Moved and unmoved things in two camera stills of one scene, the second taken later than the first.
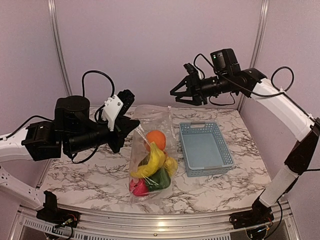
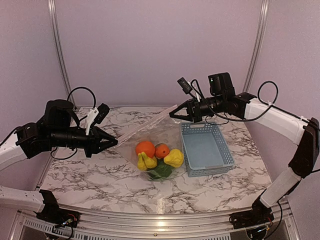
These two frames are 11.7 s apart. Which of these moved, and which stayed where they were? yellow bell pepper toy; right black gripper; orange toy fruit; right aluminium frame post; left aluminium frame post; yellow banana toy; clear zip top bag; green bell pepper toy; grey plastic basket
Moved: clear zip top bag; green bell pepper toy; yellow bell pepper toy; yellow banana toy; right black gripper; orange toy fruit
Stayed: grey plastic basket; left aluminium frame post; right aluminium frame post
